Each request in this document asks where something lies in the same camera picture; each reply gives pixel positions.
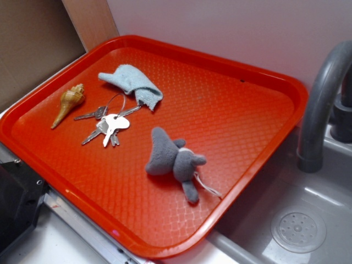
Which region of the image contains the tan spiral seashell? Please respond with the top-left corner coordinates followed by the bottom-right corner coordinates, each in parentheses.
top-left (51, 84), bottom-right (85, 129)

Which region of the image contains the silver key bunch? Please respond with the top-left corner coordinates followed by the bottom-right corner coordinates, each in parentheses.
top-left (74, 93), bottom-right (141, 147)

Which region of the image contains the gray plush elephant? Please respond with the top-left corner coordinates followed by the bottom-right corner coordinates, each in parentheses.
top-left (145, 127), bottom-right (222, 204)

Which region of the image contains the red plastic tray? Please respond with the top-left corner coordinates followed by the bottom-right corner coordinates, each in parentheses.
top-left (1, 36), bottom-right (308, 260)

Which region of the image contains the gray plastic sink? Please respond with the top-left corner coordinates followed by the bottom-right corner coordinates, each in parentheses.
top-left (208, 131), bottom-right (351, 263)

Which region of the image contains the gray plastic faucet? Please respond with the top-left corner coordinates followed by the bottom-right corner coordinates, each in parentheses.
top-left (297, 40), bottom-right (351, 173)

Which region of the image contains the wooden board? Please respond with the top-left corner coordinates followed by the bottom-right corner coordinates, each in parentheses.
top-left (62, 0), bottom-right (119, 52)

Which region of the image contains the metal rail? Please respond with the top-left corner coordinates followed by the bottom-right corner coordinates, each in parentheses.
top-left (44, 191), bottom-right (149, 263)

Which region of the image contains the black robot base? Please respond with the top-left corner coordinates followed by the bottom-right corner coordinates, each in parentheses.
top-left (1, 159), bottom-right (47, 256)

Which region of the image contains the brown cardboard panel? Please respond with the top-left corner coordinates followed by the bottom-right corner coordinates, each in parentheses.
top-left (1, 1), bottom-right (85, 111)

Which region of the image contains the light blue cloth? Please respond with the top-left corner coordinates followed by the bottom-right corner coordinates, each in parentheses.
top-left (98, 64), bottom-right (163, 111)

